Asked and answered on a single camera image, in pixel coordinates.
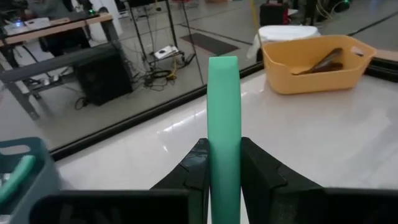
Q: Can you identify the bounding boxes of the black floor cables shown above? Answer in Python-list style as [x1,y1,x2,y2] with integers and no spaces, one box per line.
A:
[133,62,187,93]

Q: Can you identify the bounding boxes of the black computer tower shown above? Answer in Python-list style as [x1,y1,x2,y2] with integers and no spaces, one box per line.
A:
[74,49,134,106]

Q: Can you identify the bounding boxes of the black spoon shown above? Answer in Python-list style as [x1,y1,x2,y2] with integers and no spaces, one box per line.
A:
[313,62,345,73]
[292,47,344,75]

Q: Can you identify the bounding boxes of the dark floor mat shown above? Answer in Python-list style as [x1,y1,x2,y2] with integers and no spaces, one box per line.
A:
[180,32,240,57]

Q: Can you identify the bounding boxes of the teal plastic bin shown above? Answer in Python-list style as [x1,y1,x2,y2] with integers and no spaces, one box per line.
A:
[0,136,62,224]

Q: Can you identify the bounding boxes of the black red case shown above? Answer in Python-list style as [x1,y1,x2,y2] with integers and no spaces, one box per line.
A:
[259,0,290,26]

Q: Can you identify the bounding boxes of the white floor device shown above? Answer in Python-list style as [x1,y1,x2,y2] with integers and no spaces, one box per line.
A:
[154,45,180,60]

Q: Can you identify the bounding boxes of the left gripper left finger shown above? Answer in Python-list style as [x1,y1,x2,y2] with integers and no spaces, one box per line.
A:
[29,138,210,224]

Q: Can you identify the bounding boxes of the green-handled silver spoon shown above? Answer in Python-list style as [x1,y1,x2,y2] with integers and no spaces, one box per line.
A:
[0,154,37,206]
[206,55,243,224]

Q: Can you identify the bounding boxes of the white trash can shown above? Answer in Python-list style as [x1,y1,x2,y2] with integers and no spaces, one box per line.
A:
[247,24,321,60]

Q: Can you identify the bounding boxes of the black rig stand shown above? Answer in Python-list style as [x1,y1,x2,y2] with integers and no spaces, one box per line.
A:
[126,0,206,85]

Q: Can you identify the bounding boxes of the device with green lights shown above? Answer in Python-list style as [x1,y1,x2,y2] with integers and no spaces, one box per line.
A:
[329,0,352,12]

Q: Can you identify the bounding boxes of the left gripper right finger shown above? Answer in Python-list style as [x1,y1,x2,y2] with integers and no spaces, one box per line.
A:
[241,137,398,224]

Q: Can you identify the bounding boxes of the orange plastic bin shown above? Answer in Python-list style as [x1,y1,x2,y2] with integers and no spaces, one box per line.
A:
[262,34,377,95]

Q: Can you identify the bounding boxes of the wooden top desk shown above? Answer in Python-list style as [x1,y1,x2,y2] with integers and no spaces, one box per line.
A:
[0,12,114,121]

